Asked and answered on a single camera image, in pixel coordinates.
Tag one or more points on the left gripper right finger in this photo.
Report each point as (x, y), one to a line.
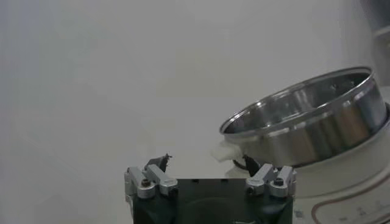
(262, 176)

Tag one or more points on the white electric cooker base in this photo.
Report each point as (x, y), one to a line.
(335, 188)

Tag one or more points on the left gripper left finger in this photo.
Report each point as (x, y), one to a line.
(161, 181)

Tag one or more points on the stainless steel steamer basket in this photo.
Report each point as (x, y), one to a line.
(320, 134)

